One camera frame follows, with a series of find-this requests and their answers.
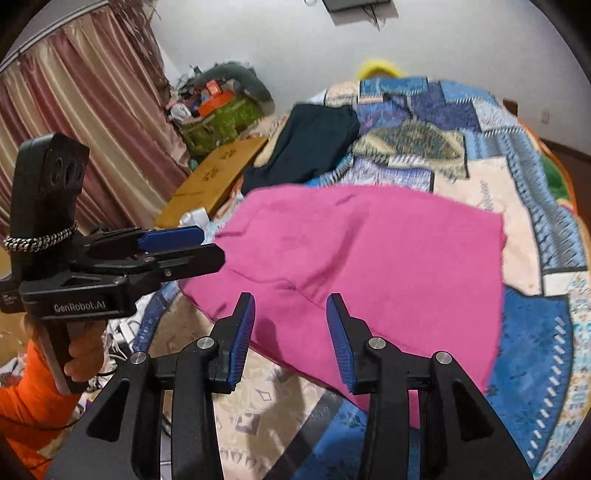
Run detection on dark navy pants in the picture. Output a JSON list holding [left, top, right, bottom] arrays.
[[242, 103, 361, 195]]

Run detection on orange box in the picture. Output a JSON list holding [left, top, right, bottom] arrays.
[[198, 80, 234, 117]]

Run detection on pink striped curtain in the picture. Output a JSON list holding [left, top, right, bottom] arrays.
[[0, 0, 193, 252]]

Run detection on person's left hand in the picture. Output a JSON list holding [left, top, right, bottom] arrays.
[[23, 314, 110, 385]]

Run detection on pink pants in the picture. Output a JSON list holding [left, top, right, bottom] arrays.
[[179, 184, 509, 431]]

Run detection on silver chain bracelet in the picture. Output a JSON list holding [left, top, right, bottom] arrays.
[[3, 220, 79, 254]]

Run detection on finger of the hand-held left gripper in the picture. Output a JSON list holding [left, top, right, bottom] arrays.
[[85, 243, 226, 296], [82, 224, 206, 259]]

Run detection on wall-mounted black screen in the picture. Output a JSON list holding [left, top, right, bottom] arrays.
[[321, 0, 399, 14]]

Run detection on person's left forearm orange sleeve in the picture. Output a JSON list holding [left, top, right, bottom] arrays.
[[0, 340, 89, 480]]

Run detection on patchwork blanket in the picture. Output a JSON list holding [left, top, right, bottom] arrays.
[[131, 75, 590, 480]]

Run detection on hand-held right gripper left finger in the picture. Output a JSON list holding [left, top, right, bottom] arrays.
[[46, 292, 256, 480]]

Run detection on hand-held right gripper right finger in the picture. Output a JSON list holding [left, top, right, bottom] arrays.
[[325, 293, 534, 480]]

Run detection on green printed bag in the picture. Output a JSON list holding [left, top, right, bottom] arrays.
[[177, 93, 262, 161]]

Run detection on white power strip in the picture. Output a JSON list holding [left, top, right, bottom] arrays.
[[105, 318, 140, 361]]

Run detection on white plastic bag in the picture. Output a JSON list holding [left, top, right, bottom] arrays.
[[178, 208, 211, 232]]

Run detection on grey cushion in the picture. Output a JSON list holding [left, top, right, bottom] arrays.
[[193, 59, 276, 115]]

